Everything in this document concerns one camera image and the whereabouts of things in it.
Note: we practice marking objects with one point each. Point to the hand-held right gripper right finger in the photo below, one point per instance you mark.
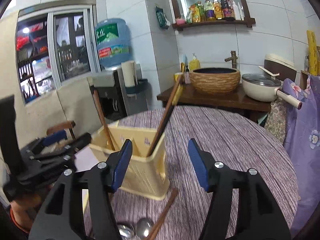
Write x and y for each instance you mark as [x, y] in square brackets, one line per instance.
[197, 165]

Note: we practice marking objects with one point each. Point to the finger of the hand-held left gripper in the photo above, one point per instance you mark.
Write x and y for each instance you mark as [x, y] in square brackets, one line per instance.
[80, 141]
[53, 137]

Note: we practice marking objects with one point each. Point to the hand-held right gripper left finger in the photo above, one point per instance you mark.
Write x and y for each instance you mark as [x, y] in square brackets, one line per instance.
[121, 165]

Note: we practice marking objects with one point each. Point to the cream plastic utensil holder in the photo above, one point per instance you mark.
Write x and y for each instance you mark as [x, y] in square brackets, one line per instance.
[147, 175]

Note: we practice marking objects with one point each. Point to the reddish brown chopstick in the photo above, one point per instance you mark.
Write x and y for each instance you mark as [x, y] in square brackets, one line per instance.
[106, 127]
[166, 210]

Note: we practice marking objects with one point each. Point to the dark brown chopstick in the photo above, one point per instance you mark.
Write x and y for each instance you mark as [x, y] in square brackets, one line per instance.
[162, 123]
[167, 117]

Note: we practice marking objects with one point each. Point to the metal spoon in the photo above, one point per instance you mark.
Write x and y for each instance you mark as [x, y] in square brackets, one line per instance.
[145, 227]

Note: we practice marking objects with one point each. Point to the person's left hand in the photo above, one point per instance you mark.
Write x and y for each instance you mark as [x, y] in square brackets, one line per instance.
[26, 207]

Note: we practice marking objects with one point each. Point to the wooden chair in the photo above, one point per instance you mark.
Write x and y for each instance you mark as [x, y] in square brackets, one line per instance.
[61, 126]

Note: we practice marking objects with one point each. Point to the grey water dispenser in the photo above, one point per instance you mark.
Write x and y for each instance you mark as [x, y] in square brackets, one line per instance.
[112, 92]

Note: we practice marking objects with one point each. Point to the wooden counter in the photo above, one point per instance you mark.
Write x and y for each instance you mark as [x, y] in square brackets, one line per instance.
[225, 101]

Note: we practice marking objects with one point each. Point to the teal roll holder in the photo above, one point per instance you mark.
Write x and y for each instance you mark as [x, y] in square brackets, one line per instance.
[138, 87]

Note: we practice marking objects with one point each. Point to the aluminium sliding window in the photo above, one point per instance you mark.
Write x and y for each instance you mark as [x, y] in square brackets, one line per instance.
[52, 55]

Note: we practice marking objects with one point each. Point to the paper towel roll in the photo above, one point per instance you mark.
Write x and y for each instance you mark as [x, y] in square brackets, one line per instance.
[128, 73]

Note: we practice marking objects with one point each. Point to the woven basin sink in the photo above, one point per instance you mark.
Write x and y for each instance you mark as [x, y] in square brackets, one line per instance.
[215, 81]

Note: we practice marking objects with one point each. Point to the small dark pump bottle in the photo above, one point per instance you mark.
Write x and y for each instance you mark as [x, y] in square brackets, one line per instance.
[187, 76]

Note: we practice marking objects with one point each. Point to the yellow cup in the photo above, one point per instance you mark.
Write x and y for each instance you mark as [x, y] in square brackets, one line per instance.
[178, 77]

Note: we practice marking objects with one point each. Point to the beige patterned cloth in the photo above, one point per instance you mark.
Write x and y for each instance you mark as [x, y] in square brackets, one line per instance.
[276, 120]

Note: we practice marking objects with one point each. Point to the cream pot with glass lid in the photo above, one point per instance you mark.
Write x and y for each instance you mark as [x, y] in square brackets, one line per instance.
[257, 87]

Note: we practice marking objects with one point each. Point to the yellow soap pump bottle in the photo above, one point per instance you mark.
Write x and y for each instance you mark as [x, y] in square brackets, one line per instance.
[194, 63]

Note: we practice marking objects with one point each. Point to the blue water jug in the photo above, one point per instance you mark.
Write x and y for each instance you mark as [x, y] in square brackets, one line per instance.
[113, 42]

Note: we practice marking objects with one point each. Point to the blue toothbrush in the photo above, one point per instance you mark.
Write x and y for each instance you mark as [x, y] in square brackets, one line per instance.
[185, 60]

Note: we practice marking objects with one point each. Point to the bronze faucet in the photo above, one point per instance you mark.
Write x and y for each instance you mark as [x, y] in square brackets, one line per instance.
[233, 58]

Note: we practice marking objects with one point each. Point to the purple floral cloth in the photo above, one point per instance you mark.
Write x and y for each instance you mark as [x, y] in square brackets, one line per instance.
[305, 130]

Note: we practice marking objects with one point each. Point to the white rice paddle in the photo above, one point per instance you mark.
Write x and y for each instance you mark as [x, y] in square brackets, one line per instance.
[268, 70]

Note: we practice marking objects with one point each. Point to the brown and white rice cooker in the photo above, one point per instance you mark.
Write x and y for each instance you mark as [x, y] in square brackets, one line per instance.
[280, 66]

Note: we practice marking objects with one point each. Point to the small wooden box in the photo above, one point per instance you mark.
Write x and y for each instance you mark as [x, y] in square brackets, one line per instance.
[304, 80]

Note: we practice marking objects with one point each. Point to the pink bowl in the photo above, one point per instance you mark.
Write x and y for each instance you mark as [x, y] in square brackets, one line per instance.
[180, 21]

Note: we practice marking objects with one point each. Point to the green hanging pouch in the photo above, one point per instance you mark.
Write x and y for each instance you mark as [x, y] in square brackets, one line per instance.
[162, 17]

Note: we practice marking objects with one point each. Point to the yellow snack packet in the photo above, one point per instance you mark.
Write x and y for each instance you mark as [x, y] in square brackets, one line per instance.
[193, 13]

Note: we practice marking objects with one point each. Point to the green capped oil bottle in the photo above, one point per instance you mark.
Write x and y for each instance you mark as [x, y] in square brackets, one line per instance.
[201, 12]

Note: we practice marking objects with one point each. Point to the yellow oil bottle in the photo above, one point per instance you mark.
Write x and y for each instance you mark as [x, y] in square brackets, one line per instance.
[209, 11]

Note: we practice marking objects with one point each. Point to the amber sauce bottle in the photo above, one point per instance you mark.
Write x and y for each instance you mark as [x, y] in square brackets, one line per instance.
[218, 10]

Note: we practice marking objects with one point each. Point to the white plastic bottle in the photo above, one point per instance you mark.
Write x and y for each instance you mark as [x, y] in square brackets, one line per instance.
[236, 11]

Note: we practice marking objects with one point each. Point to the dark soy sauce bottle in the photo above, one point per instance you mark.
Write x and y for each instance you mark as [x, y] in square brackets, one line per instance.
[227, 8]

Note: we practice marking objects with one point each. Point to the yellow printed roll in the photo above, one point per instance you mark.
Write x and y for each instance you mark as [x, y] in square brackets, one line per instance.
[313, 52]

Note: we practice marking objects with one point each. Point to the beige foam wall board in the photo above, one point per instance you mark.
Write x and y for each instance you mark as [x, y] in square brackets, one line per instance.
[75, 105]

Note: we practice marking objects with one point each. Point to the wooden mirror wall shelf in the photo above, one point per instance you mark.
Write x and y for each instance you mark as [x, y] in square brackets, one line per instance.
[175, 5]

